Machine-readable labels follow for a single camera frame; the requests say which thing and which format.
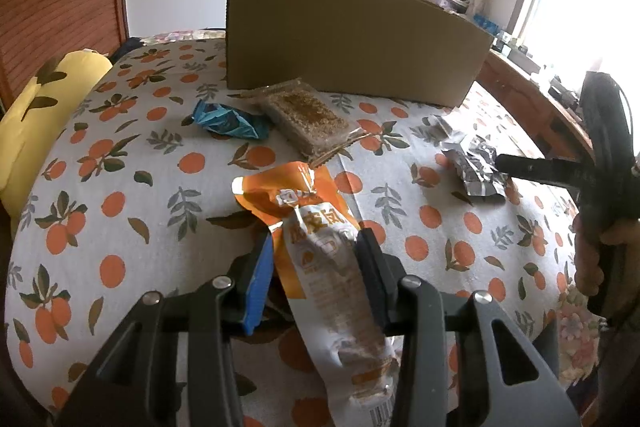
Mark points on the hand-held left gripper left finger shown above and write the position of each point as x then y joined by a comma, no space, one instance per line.
257,282

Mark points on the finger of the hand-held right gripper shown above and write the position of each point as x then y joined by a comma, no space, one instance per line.
540,169

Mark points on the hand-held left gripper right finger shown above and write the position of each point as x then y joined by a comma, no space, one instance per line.
375,282

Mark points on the silver patterned snack packet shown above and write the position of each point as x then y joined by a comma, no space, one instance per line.
447,127
475,167

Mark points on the orange snack packet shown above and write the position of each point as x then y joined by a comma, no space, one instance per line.
320,247

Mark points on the brown cardboard box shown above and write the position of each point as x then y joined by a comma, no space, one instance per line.
350,37

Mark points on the person's right hand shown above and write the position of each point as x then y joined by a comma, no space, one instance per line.
586,267

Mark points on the wooden counter cabinet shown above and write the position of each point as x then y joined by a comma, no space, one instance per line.
530,107

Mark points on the orange fruit print tablecloth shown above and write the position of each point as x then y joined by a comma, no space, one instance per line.
150,187

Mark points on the blue bottles pack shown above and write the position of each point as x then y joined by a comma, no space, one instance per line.
486,23

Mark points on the blue snack wrapper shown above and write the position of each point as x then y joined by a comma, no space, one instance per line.
230,119

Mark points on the clear sesame bar packet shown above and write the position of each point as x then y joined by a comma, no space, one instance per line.
305,117

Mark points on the yellow plush toy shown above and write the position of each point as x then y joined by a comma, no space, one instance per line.
40,107

